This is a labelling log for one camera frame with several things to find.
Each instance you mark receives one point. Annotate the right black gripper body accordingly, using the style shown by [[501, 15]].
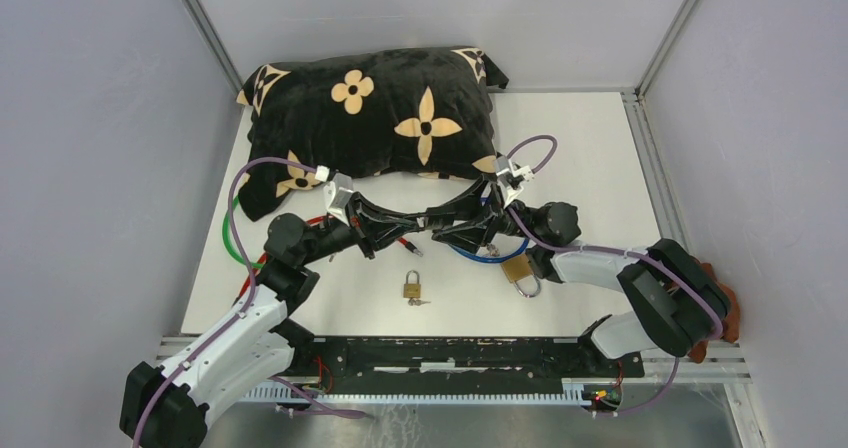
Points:
[[504, 221]]

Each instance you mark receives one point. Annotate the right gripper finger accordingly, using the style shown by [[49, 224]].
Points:
[[466, 237], [466, 205]]

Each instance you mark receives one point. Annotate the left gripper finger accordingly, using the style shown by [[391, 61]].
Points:
[[378, 236], [363, 212]]

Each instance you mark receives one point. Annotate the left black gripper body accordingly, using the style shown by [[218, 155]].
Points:
[[360, 226]]

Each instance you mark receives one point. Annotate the blue cable lock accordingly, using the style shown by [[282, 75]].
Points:
[[492, 258]]

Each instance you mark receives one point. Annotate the large brass padlock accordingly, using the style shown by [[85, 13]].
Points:
[[519, 273]]

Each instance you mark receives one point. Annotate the small brass padlock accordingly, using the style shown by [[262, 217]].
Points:
[[412, 290]]

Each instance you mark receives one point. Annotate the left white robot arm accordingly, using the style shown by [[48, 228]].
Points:
[[176, 403]]

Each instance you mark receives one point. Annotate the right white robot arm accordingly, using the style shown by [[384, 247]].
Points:
[[674, 303]]

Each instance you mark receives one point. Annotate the black floral pillow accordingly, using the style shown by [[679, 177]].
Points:
[[425, 111]]

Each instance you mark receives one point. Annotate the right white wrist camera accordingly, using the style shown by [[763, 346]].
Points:
[[511, 179]]

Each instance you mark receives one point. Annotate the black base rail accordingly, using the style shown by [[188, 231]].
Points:
[[444, 369]]

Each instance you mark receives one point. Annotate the green cable lock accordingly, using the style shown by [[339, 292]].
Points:
[[228, 240]]

